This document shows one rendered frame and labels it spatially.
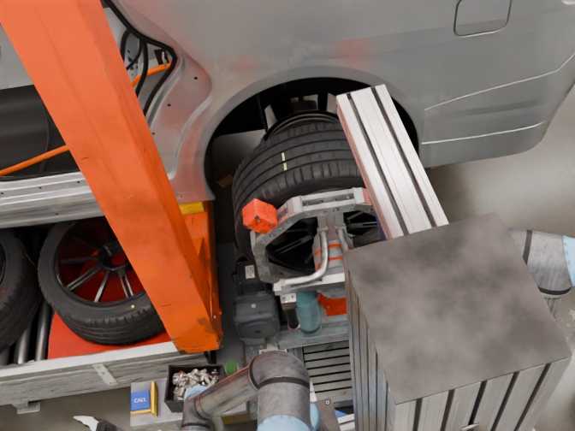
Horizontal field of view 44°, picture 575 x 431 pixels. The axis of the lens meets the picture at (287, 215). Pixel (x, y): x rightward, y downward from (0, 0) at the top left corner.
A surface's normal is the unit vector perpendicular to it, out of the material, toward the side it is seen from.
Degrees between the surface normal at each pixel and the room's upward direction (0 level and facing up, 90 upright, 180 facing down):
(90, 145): 90
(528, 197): 0
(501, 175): 0
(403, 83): 90
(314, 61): 90
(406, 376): 0
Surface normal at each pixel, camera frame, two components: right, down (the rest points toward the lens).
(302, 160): -0.28, -0.54
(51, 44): 0.11, 0.81
